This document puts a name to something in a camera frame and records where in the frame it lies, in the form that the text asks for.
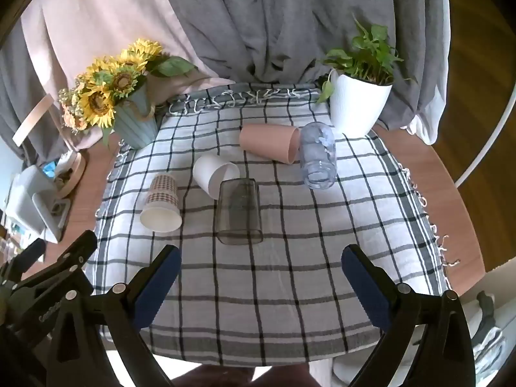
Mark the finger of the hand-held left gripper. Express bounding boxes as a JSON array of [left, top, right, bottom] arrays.
[[8, 231, 98, 315], [0, 239, 46, 283]]

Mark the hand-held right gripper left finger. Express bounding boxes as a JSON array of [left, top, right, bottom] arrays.
[[38, 245, 181, 387]]

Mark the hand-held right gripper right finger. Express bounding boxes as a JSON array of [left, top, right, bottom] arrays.
[[341, 244, 476, 387]]

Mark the brown patterned paper cup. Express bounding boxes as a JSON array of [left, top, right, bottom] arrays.
[[140, 173, 183, 232]]

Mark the grey transparent cup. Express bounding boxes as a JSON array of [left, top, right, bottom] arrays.
[[215, 178, 264, 246]]

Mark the white cup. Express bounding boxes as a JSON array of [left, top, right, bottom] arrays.
[[192, 154, 241, 200]]

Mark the clear bluish plastic cup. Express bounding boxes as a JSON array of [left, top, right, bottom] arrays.
[[299, 122, 337, 189]]

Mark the pink cup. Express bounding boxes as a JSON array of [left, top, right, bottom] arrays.
[[239, 124, 301, 164]]

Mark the white desktop device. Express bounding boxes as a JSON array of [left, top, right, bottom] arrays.
[[8, 165, 71, 244]]

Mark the round wooden lamp base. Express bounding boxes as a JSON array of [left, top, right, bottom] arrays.
[[52, 151, 87, 199]]

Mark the checkered tablecloth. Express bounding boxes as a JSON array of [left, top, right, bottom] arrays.
[[86, 83, 460, 367]]

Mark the dark grey object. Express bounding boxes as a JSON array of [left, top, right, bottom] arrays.
[[475, 290, 506, 372]]

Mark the teal ribbed vase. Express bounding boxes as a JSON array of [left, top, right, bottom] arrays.
[[113, 76, 160, 150]]

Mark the sunflower bouquet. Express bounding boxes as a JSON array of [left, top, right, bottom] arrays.
[[58, 38, 198, 148]]

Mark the white ribbed plant pot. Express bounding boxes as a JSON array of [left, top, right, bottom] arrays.
[[328, 68, 393, 138]]

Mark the white curved hoop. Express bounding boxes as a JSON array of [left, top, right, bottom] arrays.
[[453, 89, 516, 188]]

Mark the green leafy plant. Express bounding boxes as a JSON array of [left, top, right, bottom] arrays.
[[316, 14, 416, 103]]

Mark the pink cloth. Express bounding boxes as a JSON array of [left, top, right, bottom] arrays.
[[20, 0, 226, 154]]

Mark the grey curtain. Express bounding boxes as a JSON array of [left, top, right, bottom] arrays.
[[0, 0, 450, 170]]

